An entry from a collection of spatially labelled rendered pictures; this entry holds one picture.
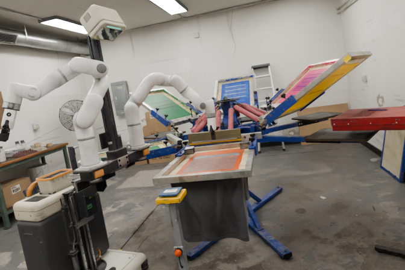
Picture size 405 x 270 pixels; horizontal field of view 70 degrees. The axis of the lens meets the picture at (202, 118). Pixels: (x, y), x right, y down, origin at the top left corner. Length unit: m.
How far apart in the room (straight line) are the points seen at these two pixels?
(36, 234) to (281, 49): 5.34
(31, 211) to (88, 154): 0.67
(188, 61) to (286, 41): 2.11
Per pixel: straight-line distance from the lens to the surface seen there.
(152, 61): 6.78
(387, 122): 2.22
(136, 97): 2.03
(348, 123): 2.27
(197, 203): 1.85
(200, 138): 2.21
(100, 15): 1.79
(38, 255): 2.34
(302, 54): 6.33
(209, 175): 1.67
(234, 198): 1.80
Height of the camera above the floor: 1.47
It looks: 6 degrees down
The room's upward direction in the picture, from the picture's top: 9 degrees counter-clockwise
